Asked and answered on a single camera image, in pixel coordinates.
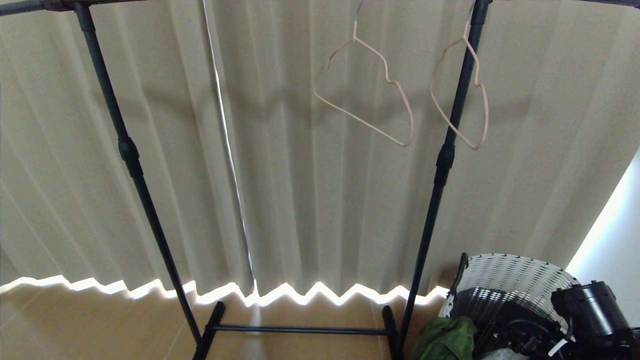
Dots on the white laundry basket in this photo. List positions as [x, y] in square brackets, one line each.
[500, 272]

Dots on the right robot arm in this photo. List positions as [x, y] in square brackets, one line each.
[595, 310]

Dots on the black clothes rack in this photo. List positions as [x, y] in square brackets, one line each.
[131, 152]

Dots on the pink clothes hanger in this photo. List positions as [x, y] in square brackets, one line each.
[354, 30]
[487, 117]

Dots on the beige curtain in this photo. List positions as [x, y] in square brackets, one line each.
[325, 200]

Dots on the green printed shirt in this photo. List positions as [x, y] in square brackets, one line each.
[445, 340]

